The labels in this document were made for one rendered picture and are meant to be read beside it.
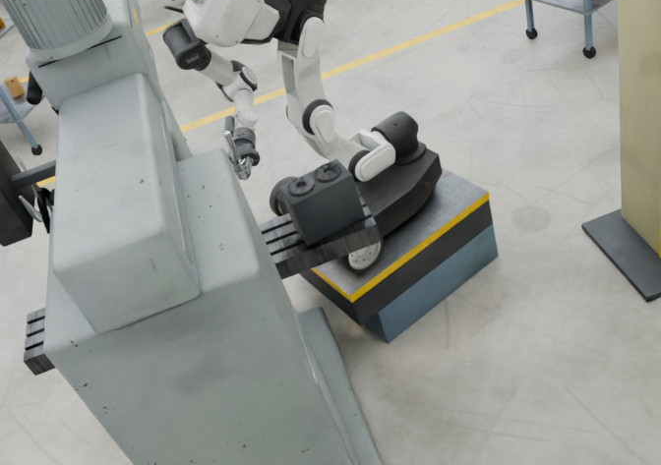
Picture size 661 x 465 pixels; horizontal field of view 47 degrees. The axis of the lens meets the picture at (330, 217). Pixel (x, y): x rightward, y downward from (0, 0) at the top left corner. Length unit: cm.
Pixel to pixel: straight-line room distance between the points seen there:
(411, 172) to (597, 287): 93
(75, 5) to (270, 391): 96
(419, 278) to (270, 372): 163
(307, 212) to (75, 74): 89
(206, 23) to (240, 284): 125
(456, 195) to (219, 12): 137
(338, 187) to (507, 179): 171
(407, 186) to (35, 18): 183
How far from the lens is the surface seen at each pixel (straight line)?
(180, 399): 173
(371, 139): 320
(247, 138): 256
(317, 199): 242
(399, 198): 312
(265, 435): 188
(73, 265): 142
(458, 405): 310
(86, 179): 160
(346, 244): 252
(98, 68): 193
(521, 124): 437
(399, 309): 327
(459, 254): 337
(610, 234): 361
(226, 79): 282
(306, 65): 280
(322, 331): 320
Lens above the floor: 253
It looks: 39 degrees down
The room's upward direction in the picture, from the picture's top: 19 degrees counter-clockwise
